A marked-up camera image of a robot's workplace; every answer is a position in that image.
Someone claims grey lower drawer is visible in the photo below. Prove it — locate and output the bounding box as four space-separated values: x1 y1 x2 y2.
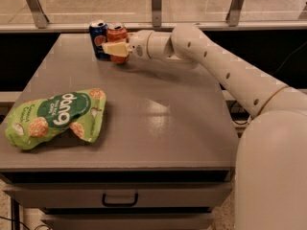
41 214 213 230

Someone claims black drawer handle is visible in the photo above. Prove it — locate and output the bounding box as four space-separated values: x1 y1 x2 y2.
102 193 139 208

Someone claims green dang chips bag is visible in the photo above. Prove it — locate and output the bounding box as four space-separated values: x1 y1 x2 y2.
5 88 106 150

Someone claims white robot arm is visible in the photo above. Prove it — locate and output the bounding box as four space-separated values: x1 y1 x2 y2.
103 24 307 230

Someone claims grey drawer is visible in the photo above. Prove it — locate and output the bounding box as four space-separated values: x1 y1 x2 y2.
4 182 231 209
41 214 213 230

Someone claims middle metal railing bracket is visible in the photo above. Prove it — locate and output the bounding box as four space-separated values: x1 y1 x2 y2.
152 0 162 27

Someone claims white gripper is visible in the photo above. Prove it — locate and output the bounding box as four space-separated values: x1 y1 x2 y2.
102 30 153 59

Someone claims right metal railing bracket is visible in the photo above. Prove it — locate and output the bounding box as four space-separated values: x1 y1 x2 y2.
225 0 245 27

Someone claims metal railing bracket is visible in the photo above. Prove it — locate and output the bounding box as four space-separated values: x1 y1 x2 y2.
26 0 49 29
152 0 162 27
225 0 245 27

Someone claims red coca-cola can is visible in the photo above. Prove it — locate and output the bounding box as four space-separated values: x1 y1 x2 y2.
106 23 128 64

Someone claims blue pepsi can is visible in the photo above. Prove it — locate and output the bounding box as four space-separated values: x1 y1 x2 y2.
89 20 109 60

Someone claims grey upper drawer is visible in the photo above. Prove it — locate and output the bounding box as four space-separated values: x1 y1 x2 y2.
4 182 231 209

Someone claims left metal railing bracket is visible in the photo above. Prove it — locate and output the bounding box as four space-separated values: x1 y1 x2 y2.
26 0 49 29

